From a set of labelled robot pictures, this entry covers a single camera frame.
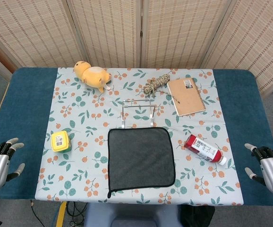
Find brown spiral notebook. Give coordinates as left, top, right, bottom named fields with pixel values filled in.
left=166, top=77, right=207, bottom=117

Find blue grey microfiber towel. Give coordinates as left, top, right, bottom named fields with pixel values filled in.
left=107, top=127, right=176, bottom=199

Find bundle of braided rope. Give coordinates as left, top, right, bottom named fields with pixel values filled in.
left=142, top=73, right=181, bottom=105

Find yellow plush animal toy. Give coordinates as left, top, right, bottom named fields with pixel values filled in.
left=74, top=61, right=112, bottom=93

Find black floor cables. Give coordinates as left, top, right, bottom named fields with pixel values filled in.
left=30, top=200, right=87, bottom=227

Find red white box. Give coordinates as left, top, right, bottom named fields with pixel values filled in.
left=183, top=134, right=228, bottom=166

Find bamboo folding screen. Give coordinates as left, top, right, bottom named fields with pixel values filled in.
left=0, top=0, right=273, bottom=100

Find teal fabric table cover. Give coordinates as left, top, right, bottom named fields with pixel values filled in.
left=0, top=67, right=273, bottom=206

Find black bag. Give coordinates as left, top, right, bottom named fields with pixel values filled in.
left=180, top=204, right=215, bottom=227

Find white metal drying rack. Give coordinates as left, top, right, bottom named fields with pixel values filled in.
left=120, top=99, right=156, bottom=130

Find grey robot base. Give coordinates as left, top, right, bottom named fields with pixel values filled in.
left=83, top=202, right=182, bottom=227

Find floral print tablecloth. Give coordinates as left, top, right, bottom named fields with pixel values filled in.
left=34, top=67, right=245, bottom=206

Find green container yellow lid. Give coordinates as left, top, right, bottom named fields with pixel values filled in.
left=51, top=130, right=72, bottom=154

